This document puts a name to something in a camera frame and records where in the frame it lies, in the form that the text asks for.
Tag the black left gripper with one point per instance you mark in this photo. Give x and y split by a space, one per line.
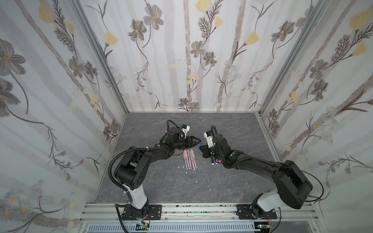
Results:
191 141

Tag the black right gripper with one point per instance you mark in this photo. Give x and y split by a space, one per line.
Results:
207 148

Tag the purple pastel pen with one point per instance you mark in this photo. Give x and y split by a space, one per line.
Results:
188 160

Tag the green pastel pen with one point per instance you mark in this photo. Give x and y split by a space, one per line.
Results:
191 160

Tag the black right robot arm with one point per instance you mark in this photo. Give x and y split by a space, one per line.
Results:
292 187

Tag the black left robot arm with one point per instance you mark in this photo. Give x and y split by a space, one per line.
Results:
128 169

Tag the pink pastel pen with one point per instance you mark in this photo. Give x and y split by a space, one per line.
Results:
187 160

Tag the yellow pastel pen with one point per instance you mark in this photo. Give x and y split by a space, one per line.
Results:
185 160

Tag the small circuit board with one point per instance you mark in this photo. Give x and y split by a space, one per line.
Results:
142 227

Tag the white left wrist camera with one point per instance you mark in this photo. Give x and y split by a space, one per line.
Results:
185 129

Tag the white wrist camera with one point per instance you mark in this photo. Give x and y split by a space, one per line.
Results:
209 137
185 129

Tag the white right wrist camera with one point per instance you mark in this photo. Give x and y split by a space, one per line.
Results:
209 137

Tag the white cable duct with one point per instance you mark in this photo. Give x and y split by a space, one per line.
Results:
196 227

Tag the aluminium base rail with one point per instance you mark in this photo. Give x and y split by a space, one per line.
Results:
288 220

